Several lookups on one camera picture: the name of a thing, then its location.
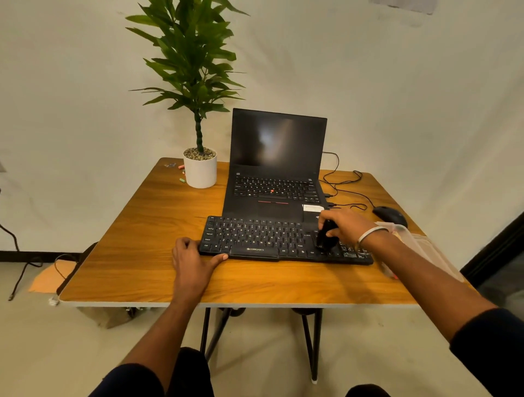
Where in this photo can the person's right hand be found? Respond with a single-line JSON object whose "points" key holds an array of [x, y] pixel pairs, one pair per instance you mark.
{"points": [[351, 226]]}

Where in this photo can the person's left hand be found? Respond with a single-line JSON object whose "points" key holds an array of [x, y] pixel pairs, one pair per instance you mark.
{"points": [[191, 273]]}

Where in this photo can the person's left thumb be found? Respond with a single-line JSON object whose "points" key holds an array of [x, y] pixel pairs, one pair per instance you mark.
{"points": [[217, 259]]}

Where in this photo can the person's right thumb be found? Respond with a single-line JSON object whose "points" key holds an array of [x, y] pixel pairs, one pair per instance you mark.
{"points": [[336, 234]]}

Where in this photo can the small black cleaning brush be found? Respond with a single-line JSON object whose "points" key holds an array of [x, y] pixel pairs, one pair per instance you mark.
{"points": [[325, 241]]}

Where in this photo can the black external keyboard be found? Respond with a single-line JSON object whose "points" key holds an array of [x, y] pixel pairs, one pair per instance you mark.
{"points": [[262, 239]]}

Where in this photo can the person's right forearm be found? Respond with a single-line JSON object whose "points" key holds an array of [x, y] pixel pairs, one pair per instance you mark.
{"points": [[425, 286]]}

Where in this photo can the person's left forearm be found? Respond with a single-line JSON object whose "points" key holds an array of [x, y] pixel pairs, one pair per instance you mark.
{"points": [[161, 339]]}

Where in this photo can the silver wrist bangle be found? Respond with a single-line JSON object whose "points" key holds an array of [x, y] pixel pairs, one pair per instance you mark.
{"points": [[370, 233]]}

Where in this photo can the black computer mouse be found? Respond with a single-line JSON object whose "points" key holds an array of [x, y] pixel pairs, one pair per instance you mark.
{"points": [[389, 215]]}

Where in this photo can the clear plastic container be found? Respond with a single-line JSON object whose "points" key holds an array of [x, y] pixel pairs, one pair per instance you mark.
{"points": [[425, 249]]}

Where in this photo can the black laptop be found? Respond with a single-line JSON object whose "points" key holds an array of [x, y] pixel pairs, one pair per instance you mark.
{"points": [[274, 163]]}

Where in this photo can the black metal table legs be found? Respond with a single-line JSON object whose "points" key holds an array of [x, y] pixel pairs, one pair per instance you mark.
{"points": [[314, 347]]}

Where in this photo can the brown paper bag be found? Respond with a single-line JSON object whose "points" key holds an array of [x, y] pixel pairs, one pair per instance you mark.
{"points": [[108, 317]]}

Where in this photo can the dark left sleeve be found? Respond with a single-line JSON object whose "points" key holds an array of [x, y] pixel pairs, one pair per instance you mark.
{"points": [[129, 382]]}

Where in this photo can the dark sleeve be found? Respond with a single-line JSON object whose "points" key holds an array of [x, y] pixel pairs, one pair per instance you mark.
{"points": [[129, 382], [493, 351]]}

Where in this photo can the orange paper sheet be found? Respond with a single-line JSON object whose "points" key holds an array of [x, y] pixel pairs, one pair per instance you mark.
{"points": [[51, 278]]}

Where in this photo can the green plant in white pot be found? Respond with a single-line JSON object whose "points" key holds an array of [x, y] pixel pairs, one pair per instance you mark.
{"points": [[196, 81]]}

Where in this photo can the dark right sleeve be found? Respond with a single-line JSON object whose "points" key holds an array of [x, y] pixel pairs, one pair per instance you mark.
{"points": [[493, 351]]}

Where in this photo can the black door frame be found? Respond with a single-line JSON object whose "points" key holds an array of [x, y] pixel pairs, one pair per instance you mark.
{"points": [[491, 249]]}

